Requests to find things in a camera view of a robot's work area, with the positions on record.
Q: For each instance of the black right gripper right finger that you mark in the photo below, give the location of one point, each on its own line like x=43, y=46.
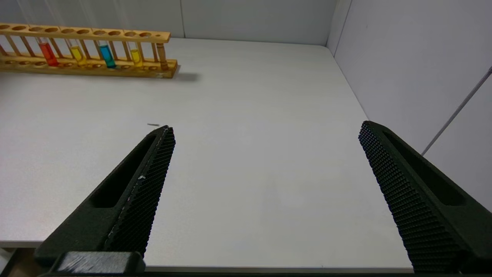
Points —
x=423, y=207

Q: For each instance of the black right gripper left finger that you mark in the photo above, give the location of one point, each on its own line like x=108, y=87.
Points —
x=138, y=204

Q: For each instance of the wooden test tube rack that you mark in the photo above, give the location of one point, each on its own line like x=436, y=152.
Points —
x=115, y=72

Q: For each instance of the test tube yellow pigment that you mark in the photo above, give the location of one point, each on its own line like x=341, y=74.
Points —
x=137, y=57
x=78, y=56

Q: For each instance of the test tube blue pigment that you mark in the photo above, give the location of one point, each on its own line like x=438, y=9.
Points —
x=108, y=57

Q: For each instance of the test tube red pigment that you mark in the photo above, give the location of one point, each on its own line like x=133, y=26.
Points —
x=49, y=54

